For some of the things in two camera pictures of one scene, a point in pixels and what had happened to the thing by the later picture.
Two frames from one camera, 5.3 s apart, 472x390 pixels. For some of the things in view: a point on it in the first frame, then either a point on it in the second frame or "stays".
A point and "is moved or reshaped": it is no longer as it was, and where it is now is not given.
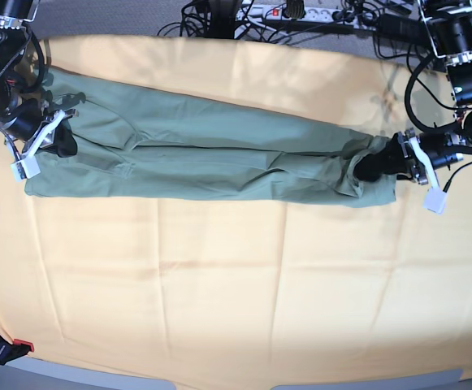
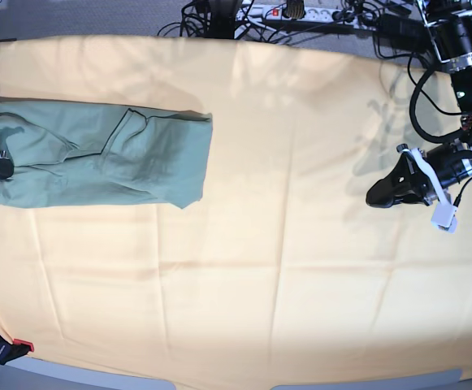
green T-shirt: x=138 y=142 is moved or reshaped
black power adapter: x=404 y=28 stays
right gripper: x=419 y=155 -> x=424 y=175
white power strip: x=276 y=14 stays
